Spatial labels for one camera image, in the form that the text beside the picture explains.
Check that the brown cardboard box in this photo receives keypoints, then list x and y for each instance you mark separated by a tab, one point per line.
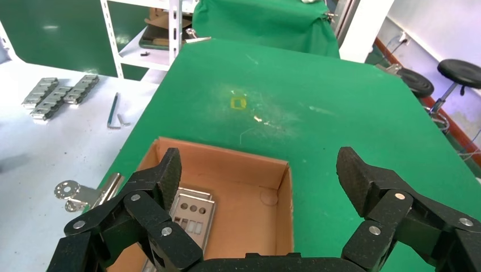
240	210

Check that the green table cloth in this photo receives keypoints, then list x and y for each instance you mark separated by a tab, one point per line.
263	22
300	112

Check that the silver metal io shield plate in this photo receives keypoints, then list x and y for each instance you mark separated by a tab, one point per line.
191	221
199	193

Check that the white low shelf board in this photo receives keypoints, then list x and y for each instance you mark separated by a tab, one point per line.
142	60

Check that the black round stool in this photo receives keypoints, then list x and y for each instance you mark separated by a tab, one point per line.
460	71
417	82

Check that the white square pillar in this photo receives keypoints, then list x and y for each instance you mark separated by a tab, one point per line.
364	26

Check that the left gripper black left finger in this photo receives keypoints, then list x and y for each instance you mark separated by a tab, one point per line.
150	217

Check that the yellow tape mark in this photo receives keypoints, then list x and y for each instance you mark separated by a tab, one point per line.
238	103

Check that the flat cardboard pieces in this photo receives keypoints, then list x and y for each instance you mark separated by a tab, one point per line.
161	26

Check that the white board sheet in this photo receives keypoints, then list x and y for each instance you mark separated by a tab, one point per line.
56	150

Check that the white perforated rack post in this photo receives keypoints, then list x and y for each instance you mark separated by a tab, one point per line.
112	37

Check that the silver hex key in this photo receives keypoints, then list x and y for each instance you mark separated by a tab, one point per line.
124	121

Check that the small white scrap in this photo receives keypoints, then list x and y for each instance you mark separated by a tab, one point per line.
257	119

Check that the silver ribbed metal strip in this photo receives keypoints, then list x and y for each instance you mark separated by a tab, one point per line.
50	109
39	91
80	89

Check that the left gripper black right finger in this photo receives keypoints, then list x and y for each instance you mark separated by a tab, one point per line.
394	210

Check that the silver bulldog clip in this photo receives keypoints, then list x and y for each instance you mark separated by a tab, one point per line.
390	68
330	15
195	36
84	195

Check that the white wall socket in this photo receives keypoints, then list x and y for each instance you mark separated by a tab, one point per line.
403	38

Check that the dark blue hex key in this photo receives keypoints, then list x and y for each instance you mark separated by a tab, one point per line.
112	109

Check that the white perforated rack strut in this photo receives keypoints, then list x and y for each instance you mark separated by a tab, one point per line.
174	30

